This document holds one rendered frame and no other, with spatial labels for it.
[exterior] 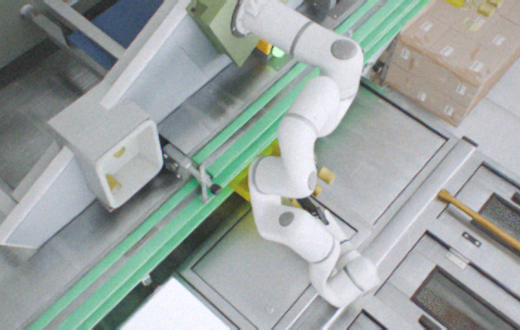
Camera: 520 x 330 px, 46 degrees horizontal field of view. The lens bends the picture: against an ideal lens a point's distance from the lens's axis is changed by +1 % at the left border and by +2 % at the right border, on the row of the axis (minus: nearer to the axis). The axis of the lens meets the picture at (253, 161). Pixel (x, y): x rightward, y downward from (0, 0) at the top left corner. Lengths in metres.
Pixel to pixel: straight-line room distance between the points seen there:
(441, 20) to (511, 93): 1.15
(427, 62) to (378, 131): 3.39
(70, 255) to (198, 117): 0.47
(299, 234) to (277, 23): 0.49
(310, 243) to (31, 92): 1.18
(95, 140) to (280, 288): 0.66
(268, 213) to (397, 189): 0.67
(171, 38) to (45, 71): 0.83
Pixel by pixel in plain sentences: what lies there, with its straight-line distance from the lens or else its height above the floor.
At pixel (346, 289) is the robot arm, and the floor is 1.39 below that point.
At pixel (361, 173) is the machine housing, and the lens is 1.93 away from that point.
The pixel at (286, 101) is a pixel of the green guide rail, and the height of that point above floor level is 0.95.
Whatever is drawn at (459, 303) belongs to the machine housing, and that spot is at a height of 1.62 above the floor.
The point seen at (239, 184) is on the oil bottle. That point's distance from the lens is 1.66.
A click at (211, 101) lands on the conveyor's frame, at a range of 1.65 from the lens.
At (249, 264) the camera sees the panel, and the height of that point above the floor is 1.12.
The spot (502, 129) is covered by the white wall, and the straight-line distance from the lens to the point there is 6.07.
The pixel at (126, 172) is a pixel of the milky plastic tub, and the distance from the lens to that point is 1.58.
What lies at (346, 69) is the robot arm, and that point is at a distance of 1.37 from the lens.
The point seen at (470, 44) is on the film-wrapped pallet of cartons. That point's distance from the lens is 5.54.
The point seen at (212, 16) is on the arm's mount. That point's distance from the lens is 1.41.
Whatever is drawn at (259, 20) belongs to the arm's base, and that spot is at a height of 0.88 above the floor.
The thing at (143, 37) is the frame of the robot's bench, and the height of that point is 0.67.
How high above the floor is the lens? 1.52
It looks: 19 degrees down
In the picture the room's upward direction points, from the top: 128 degrees clockwise
